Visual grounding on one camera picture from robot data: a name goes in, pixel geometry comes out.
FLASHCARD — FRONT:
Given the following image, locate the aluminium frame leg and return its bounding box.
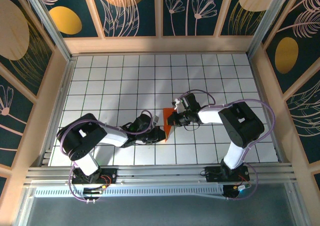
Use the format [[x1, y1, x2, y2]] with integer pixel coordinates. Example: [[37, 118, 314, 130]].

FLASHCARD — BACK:
[[287, 183, 309, 226], [13, 185, 35, 226]]

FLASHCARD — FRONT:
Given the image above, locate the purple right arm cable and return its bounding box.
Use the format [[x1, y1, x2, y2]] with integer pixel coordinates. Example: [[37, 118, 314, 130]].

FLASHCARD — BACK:
[[179, 89, 276, 201]]

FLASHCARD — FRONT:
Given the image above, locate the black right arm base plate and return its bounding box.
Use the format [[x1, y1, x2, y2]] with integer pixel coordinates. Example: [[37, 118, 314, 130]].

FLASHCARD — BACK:
[[204, 166, 251, 183]]

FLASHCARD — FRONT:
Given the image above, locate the orange cloth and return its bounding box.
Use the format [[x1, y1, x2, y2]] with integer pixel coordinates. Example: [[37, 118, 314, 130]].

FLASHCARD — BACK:
[[162, 107, 180, 143]]

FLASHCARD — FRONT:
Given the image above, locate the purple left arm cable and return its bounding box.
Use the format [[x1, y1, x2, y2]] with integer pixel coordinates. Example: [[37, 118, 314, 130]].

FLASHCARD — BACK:
[[56, 110, 157, 203]]

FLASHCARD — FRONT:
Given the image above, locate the long aluminium mounting rail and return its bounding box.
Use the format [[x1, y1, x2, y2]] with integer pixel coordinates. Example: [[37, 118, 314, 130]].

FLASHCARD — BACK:
[[23, 163, 300, 186]]

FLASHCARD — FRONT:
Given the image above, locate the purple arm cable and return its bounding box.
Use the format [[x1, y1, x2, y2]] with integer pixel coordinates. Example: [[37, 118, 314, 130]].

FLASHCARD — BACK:
[[179, 89, 276, 201], [56, 110, 157, 203]]

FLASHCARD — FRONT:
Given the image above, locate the grey slotted cable duct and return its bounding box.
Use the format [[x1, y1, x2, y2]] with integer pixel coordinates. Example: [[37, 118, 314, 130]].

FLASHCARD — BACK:
[[33, 185, 226, 198]]

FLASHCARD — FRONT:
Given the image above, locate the aluminium corner post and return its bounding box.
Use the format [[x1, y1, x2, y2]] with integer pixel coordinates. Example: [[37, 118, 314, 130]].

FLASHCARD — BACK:
[[22, 0, 74, 61], [246, 0, 300, 59]]

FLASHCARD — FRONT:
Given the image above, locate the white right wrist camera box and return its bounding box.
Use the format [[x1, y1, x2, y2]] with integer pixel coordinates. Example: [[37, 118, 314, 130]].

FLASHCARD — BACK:
[[171, 98, 186, 113]]

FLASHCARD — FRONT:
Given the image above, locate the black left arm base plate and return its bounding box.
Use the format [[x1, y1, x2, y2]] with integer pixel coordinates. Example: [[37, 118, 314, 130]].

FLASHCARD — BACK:
[[71, 168, 118, 184]]

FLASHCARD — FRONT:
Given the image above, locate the black controller box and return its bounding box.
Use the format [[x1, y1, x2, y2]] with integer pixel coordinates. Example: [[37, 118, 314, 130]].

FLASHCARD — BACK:
[[83, 187, 104, 199], [222, 185, 245, 200]]

